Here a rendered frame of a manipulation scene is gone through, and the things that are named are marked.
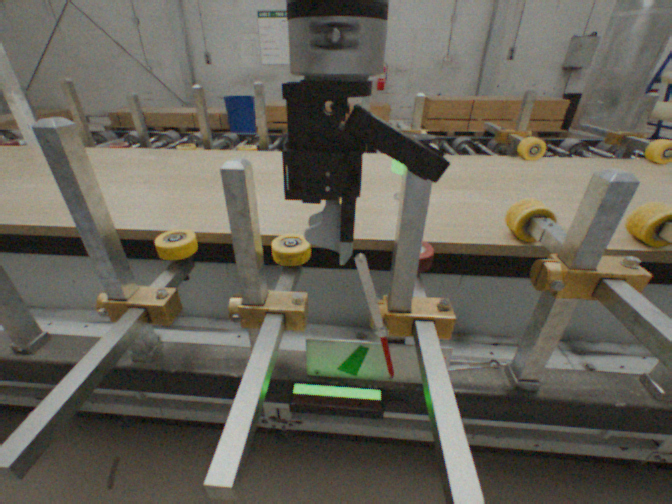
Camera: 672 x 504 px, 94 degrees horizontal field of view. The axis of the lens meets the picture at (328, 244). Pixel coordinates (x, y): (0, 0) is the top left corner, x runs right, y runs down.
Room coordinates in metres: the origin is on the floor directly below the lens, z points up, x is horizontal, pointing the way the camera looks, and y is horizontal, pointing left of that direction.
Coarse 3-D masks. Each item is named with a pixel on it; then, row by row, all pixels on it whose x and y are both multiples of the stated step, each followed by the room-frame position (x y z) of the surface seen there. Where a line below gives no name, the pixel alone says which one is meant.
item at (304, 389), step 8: (296, 384) 0.38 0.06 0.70; (296, 392) 0.37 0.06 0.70; (304, 392) 0.37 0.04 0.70; (312, 392) 0.37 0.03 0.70; (320, 392) 0.37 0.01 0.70; (328, 392) 0.37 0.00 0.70; (336, 392) 0.37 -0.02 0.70; (344, 392) 0.37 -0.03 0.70; (352, 392) 0.37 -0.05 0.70; (360, 392) 0.37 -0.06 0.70; (368, 392) 0.37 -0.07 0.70; (376, 392) 0.37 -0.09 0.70
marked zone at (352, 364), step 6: (360, 348) 0.40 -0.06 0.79; (366, 348) 0.39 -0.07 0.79; (354, 354) 0.40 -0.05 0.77; (360, 354) 0.40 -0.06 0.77; (366, 354) 0.39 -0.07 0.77; (348, 360) 0.40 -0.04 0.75; (354, 360) 0.40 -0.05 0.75; (360, 360) 0.40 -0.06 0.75; (342, 366) 0.40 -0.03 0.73; (348, 366) 0.40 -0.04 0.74; (354, 366) 0.40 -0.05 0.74; (360, 366) 0.40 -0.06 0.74; (348, 372) 0.40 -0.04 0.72; (354, 372) 0.40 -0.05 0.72
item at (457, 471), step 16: (416, 288) 0.47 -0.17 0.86; (416, 320) 0.39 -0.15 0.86; (416, 336) 0.36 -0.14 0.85; (432, 336) 0.35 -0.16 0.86; (416, 352) 0.35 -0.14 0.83; (432, 352) 0.32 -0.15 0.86; (432, 368) 0.29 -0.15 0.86; (432, 384) 0.27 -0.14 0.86; (448, 384) 0.27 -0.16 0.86; (432, 400) 0.25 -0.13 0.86; (448, 400) 0.25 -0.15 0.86; (432, 416) 0.23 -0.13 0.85; (448, 416) 0.22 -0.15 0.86; (432, 432) 0.22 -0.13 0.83; (448, 432) 0.21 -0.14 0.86; (464, 432) 0.21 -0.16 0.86; (448, 448) 0.19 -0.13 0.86; (464, 448) 0.19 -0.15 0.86; (448, 464) 0.17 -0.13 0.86; (464, 464) 0.17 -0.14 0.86; (448, 480) 0.16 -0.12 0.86; (464, 480) 0.16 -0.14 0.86; (448, 496) 0.15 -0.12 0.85; (464, 496) 0.14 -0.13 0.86; (480, 496) 0.14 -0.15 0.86
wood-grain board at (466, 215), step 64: (0, 192) 0.87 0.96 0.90; (128, 192) 0.87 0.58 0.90; (192, 192) 0.87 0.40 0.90; (256, 192) 0.87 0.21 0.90; (384, 192) 0.87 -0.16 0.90; (448, 192) 0.87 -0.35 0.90; (512, 192) 0.87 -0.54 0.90; (576, 192) 0.87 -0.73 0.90; (640, 192) 0.87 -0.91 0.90; (640, 256) 0.55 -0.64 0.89
